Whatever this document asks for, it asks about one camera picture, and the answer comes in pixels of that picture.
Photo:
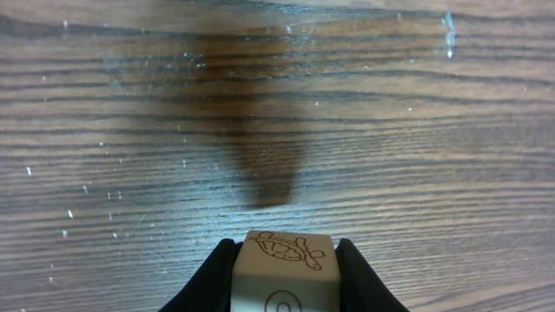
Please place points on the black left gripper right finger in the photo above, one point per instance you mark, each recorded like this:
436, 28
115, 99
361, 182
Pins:
361, 289

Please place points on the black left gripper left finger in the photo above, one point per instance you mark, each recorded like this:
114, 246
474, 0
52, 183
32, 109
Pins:
209, 289

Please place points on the wooden block turtle drawing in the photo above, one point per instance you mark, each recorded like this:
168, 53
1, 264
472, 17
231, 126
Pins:
285, 272

